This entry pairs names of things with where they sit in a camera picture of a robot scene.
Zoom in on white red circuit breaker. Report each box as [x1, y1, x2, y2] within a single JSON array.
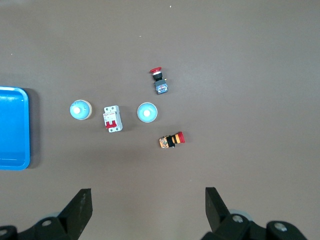
[[102, 104, 124, 134]]

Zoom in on orange emergency stop button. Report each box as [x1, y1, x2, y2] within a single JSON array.
[[158, 131, 187, 150]]

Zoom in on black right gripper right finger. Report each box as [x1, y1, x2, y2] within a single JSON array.
[[201, 186, 252, 240]]

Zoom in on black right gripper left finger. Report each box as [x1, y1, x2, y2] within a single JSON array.
[[17, 188, 94, 240]]

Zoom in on blue black emergency stop button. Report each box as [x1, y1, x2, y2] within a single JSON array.
[[149, 66, 170, 96]]

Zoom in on blue plastic tray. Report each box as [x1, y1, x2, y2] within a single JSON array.
[[0, 86, 31, 171]]

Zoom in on light blue desk bell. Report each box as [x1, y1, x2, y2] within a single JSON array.
[[136, 101, 159, 124], [69, 99, 93, 121]]

